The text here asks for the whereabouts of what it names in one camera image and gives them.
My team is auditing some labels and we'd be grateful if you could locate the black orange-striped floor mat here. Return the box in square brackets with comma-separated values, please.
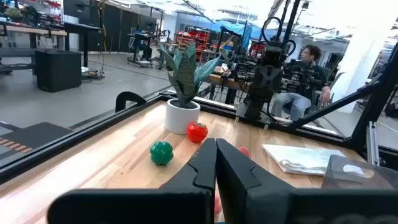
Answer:
[0, 121, 74, 158]

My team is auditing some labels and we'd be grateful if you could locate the black metal rig frame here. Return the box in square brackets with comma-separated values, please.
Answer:
[0, 0, 398, 185]

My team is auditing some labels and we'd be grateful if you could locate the person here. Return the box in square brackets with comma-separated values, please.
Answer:
[272, 44, 332, 121]

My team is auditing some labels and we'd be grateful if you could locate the red storage rack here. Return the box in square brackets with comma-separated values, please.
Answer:
[175, 27, 212, 63]

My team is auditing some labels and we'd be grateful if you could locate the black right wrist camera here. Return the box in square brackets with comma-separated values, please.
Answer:
[262, 46, 283, 66]

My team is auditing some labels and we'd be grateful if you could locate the green toy bell pepper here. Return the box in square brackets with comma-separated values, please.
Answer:
[149, 141, 174, 166]

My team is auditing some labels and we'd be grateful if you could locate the red ridged toy tomato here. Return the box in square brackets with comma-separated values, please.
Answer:
[186, 121, 209, 144]

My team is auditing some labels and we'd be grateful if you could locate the wooden workbench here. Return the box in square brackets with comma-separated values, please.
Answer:
[205, 72, 251, 106]
[0, 22, 68, 50]

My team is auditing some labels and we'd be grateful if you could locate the black cabinet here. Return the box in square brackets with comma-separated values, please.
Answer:
[35, 49, 83, 93]

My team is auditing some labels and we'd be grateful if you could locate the grey office chair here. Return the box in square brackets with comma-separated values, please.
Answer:
[313, 67, 346, 110]

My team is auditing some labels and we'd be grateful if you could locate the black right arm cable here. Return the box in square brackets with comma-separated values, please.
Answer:
[248, 16, 297, 63]

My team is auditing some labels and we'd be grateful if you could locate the black desk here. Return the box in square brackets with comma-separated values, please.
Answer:
[60, 22, 103, 68]

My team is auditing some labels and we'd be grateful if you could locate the snake plant in white pot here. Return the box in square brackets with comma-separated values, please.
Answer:
[155, 39, 228, 135]

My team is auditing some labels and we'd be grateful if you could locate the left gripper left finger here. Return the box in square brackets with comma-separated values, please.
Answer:
[46, 138, 217, 224]

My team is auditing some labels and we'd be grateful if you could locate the white folded cloth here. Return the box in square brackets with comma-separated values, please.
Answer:
[261, 143, 346, 177]

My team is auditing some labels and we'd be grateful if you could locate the silver aluminium extrusion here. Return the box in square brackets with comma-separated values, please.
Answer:
[366, 121, 381, 166]

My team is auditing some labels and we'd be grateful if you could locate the grey translucent plastic tupperware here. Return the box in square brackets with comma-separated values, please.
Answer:
[322, 154, 398, 191]

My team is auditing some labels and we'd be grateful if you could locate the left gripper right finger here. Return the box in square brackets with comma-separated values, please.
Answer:
[216, 138, 398, 224]

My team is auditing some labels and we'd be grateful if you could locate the black arched hook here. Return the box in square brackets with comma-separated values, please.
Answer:
[114, 91, 147, 113]

